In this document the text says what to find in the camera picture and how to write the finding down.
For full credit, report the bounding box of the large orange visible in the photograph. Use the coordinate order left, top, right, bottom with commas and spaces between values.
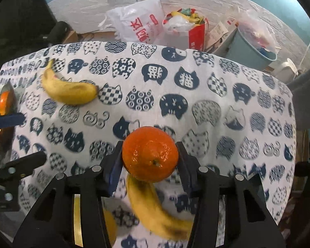
0, 91, 12, 115

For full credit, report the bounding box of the small orange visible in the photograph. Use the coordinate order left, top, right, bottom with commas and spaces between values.
122, 126, 179, 182

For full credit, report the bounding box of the spotted banana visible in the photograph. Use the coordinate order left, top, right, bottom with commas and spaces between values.
126, 175, 193, 241

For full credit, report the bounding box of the yellow red pear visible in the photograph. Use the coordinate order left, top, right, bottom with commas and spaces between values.
103, 208, 117, 246

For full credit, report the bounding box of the yellow banana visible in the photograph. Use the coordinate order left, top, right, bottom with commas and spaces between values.
41, 59, 98, 105

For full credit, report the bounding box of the cat pattern tablecloth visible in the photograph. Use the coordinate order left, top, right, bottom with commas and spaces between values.
0, 41, 296, 247

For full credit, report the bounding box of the black speaker on box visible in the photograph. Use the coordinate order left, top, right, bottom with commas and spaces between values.
43, 21, 70, 45

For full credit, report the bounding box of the black hanging coat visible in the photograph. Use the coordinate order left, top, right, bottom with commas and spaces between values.
0, 0, 56, 69

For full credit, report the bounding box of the red white box of trash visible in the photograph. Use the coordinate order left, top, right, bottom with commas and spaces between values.
162, 8, 209, 51

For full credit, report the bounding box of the white plastic bag red print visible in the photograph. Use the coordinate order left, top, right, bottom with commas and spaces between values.
98, 0, 165, 45

